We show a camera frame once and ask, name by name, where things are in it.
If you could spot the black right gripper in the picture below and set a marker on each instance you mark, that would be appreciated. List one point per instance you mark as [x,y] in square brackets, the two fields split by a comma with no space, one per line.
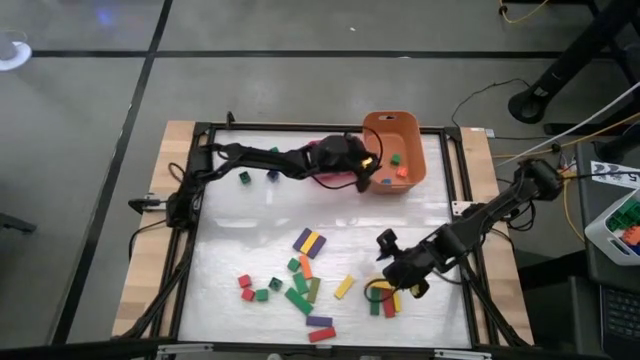
[407,272]

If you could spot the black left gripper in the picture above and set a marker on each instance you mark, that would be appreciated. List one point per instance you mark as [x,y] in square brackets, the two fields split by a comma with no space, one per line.
[337,155]

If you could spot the yellow long block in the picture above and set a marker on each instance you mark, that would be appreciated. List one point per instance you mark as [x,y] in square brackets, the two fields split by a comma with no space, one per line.
[344,287]
[309,242]
[396,301]
[382,284]

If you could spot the red long block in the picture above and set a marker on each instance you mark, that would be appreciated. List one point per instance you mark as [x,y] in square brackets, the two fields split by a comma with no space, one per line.
[321,334]
[388,304]

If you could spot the small blue lego brick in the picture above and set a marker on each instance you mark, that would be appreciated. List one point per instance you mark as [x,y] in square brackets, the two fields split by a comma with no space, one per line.
[386,181]

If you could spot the purple long block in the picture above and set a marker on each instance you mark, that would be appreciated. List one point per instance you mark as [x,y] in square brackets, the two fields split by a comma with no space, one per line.
[317,247]
[319,321]
[301,239]

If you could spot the orange long block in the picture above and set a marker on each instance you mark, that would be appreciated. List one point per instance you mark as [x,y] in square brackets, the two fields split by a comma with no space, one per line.
[305,266]

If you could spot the extra long green block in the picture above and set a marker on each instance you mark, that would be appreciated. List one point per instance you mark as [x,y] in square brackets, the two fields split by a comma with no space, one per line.
[298,301]

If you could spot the small red block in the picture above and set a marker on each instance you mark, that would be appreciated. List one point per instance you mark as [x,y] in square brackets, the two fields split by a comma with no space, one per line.
[244,280]
[247,294]

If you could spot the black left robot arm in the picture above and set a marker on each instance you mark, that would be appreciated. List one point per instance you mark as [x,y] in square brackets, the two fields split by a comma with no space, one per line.
[260,157]

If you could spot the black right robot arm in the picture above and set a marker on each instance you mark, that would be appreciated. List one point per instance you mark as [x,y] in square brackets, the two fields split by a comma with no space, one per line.
[500,207]

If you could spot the pink plastic bin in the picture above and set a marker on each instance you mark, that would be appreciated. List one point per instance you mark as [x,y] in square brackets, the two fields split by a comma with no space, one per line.
[336,177]

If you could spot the orange plastic bin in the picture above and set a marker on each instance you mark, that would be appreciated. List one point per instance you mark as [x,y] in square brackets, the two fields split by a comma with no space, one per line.
[395,135]

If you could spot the silver mounting plate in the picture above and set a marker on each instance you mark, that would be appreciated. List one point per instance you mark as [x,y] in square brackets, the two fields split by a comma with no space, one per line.
[460,207]

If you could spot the black stand with round base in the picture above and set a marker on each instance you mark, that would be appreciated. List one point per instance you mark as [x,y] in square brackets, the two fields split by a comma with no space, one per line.
[530,105]

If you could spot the dark grey side table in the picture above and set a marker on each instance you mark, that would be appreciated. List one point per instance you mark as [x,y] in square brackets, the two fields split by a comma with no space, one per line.
[587,270]

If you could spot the white plastic bin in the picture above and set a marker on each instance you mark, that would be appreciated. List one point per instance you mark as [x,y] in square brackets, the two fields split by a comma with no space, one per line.
[597,235]

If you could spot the black keyboard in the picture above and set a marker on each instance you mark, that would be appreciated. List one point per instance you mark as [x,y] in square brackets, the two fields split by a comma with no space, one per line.
[622,315]

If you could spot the printed paper sheet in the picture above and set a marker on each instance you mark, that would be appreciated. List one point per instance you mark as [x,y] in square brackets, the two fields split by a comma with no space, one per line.
[615,175]

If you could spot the black furniture leg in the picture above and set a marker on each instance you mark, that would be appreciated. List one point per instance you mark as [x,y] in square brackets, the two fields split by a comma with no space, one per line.
[17,222]

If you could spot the white round stand base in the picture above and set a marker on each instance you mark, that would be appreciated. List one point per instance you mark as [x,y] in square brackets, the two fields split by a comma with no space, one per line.
[20,55]

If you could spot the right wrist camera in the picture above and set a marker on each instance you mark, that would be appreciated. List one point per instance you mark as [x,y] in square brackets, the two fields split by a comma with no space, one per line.
[387,240]

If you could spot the black metal table frame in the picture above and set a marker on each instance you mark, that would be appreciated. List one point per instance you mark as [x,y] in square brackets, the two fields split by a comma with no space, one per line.
[300,126]

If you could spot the silver corner bracket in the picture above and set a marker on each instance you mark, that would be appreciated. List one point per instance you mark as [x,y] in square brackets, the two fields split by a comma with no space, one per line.
[185,348]
[462,354]

